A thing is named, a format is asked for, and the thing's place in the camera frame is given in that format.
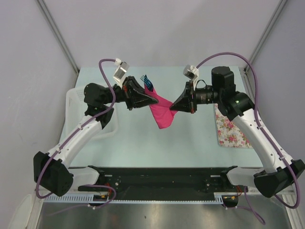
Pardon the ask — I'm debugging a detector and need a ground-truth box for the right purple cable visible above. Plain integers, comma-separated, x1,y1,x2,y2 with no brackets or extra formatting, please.
195,52,300,225

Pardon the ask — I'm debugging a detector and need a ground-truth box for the white plastic basket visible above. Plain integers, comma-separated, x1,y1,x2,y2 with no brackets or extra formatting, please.
61,86,118,142

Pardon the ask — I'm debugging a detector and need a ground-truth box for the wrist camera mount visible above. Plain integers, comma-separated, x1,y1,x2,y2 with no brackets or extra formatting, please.
113,58,129,88
183,64,199,88

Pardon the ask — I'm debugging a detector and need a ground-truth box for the purple cable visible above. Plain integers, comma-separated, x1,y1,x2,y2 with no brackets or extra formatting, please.
35,58,118,211
195,52,300,225

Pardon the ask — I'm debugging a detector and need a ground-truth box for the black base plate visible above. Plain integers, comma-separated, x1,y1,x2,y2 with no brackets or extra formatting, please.
78,167,244,200

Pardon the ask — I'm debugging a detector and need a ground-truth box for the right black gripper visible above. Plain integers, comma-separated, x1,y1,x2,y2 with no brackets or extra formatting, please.
170,80,222,114

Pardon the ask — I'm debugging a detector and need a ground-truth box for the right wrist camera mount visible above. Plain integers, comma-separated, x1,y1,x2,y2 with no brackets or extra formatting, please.
183,64,199,88

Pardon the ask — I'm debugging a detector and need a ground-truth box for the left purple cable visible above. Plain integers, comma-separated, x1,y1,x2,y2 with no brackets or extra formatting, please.
35,58,118,211

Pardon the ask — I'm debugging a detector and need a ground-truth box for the pink paper napkin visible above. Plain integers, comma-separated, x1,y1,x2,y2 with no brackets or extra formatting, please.
144,85,177,129

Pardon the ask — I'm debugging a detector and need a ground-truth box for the white slotted cable duct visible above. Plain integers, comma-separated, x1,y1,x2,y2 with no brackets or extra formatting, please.
44,193,224,205

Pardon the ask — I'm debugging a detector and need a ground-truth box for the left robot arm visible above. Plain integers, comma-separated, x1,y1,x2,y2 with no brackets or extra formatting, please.
33,75,158,199

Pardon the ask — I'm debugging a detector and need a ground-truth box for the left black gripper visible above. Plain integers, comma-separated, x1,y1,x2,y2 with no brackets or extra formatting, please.
102,76,158,111

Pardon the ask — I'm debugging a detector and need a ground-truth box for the floral cloth mat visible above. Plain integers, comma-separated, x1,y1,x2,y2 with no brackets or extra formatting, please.
214,104,252,149

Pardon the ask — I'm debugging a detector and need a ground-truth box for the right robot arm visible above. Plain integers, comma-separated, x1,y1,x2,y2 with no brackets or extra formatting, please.
170,65,305,198

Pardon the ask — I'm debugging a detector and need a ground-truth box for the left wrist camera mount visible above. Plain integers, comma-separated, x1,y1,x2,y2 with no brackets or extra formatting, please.
113,58,129,88

